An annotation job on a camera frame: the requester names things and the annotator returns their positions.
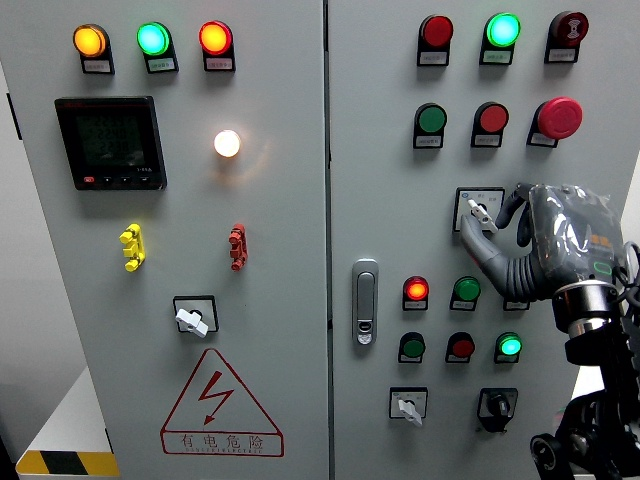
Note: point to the large red stop button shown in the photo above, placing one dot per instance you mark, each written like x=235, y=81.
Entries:
x=559, y=117

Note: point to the large red push button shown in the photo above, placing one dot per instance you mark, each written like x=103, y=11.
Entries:
x=493, y=117

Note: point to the red warning triangle sign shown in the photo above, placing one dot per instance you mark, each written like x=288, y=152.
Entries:
x=222, y=440

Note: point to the small dark green lamp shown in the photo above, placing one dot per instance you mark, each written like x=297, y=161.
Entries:
x=467, y=289

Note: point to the small label plate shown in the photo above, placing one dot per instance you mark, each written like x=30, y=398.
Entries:
x=516, y=305
x=219, y=64
x=487, y=140
x=504, y=358
x=433, y=59
x=457, y=358
x=496, y=57
x=161, y=64
x=410, y=358
x=561, y=56
x=97, y=66
x=415, y=305
x=428, y=141
x=462, y=305
x=543, y=139

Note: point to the black yellow striped tape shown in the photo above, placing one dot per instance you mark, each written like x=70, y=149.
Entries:
x=64, y=463

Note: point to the large red unlit lamp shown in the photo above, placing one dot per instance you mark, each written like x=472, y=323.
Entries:
x=437, y=31

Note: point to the small green push button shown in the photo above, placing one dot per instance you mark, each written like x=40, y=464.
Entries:
x=413, y=347

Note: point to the small red lit lamp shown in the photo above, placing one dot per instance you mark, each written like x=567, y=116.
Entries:
x=416, y=289

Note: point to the small red push button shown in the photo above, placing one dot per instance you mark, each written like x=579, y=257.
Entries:
x=462, y=347

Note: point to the large green lit lamp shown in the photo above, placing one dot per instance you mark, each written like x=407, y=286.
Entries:
x=153, y=38
x=503, y=30

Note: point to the white lit lamp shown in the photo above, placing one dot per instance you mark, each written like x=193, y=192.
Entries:
x=227, y=143

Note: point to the black display meter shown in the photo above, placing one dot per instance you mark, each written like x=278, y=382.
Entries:
x=111, y=142

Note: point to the silver door lock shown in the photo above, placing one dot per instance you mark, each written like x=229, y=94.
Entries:
x=365, y=300

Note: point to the black lamp holder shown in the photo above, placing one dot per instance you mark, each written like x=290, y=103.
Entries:
x=515, y=306

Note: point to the large green push button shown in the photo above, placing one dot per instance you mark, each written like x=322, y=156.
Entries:
x=431, y=118

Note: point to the small green lit lamp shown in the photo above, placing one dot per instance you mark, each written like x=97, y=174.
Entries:
x=509, y=345

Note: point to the large yellow lit lamp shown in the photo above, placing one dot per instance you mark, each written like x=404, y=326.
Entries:
x=90, y=41

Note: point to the black door hinge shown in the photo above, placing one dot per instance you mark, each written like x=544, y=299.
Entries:
x=108, y=440
x=14, y=117

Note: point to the large orange-red lit lamp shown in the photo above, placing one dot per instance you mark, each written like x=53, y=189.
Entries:
x=215, y=37

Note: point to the dark red buzzer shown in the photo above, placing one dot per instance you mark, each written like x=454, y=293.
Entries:
x=572, y=26

